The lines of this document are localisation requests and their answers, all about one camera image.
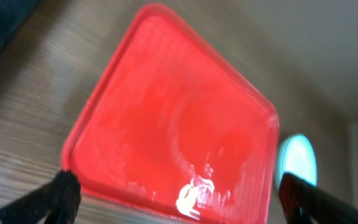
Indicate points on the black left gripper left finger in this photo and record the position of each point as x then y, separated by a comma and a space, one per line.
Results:
56, 202

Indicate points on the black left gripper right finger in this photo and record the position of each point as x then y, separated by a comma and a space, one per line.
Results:
303, 203

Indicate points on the white plate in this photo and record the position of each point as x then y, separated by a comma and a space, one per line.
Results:
296, 156

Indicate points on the red plastic tray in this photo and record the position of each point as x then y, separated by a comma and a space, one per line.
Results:
174, 129

